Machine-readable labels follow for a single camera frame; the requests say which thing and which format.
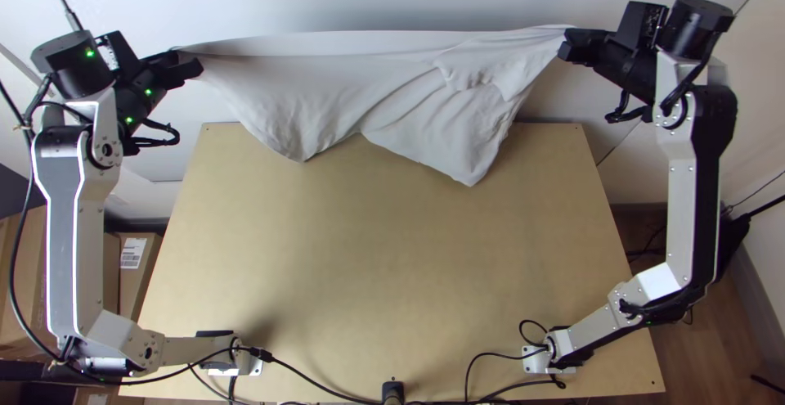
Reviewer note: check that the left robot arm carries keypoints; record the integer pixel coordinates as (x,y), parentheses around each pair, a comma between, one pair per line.
(67,239)

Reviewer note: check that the large cardboard box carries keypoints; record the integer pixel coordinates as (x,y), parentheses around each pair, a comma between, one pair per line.
(24,258)

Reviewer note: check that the cardboard box with white label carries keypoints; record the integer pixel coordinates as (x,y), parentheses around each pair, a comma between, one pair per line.
(138,270)

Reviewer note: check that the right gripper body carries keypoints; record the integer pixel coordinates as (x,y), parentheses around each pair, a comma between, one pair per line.
(589,49)

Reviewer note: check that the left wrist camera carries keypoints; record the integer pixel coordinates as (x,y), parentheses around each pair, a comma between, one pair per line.
(116,52)

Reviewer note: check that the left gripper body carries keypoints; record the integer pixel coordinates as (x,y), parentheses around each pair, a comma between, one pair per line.
(172,72)

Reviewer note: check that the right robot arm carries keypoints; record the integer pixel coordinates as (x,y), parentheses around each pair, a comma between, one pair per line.
(687,208)

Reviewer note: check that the white t-shirt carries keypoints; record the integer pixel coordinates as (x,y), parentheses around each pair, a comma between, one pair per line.
(368,86)

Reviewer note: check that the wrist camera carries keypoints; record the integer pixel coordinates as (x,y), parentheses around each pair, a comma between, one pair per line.
(638,24)
(116,52)

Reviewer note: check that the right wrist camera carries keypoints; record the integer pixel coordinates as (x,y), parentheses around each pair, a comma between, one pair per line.
(638,24)

